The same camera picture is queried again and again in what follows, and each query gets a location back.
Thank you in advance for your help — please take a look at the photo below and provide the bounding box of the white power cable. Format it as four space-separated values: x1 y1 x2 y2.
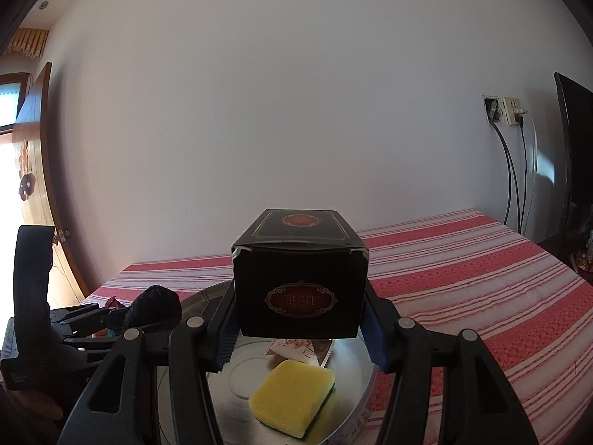
521 110 539 181

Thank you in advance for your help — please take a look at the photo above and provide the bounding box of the yellow sponge green scouring pad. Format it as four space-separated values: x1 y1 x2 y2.
249 359 337 443

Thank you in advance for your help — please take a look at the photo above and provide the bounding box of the black power cable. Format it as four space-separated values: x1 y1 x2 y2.
490 111 519 228
518 116 530 235

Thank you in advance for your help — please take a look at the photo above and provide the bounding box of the red striped cloth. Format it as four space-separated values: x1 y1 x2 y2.
81 208 593 445

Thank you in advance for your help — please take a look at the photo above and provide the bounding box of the white wall socket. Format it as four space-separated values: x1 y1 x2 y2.
500 96 523 126

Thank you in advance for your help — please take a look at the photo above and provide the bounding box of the wooden door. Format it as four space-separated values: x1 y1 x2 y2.
13 62 90 307

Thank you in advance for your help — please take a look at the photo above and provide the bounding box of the window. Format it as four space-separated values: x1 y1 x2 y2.
0 72 34 136

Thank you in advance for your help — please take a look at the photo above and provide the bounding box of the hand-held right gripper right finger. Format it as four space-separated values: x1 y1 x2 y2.
360 287 540 445

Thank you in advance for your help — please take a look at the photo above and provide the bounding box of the round metal tin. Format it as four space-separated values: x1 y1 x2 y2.
156 283 377 445

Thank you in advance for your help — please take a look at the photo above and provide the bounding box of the yellow curtain valance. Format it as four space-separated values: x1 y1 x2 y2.
4 28 50 60

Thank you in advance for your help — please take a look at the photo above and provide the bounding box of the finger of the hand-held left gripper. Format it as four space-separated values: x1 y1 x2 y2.
50 303 131 334
65 334 120 350

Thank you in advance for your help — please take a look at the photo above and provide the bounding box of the black flat monitor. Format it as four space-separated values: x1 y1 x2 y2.
553 72 593 260

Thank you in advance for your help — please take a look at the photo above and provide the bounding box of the white snack packet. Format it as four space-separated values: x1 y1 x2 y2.
265 337 334 372

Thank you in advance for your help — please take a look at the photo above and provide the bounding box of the black box with red emblem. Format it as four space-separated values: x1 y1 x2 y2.
231 210 369 340

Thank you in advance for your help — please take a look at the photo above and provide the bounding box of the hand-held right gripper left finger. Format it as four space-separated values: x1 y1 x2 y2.
56 283 239 445

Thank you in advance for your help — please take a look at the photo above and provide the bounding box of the dark fuzzy ball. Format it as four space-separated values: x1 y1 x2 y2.
123 286 182 332

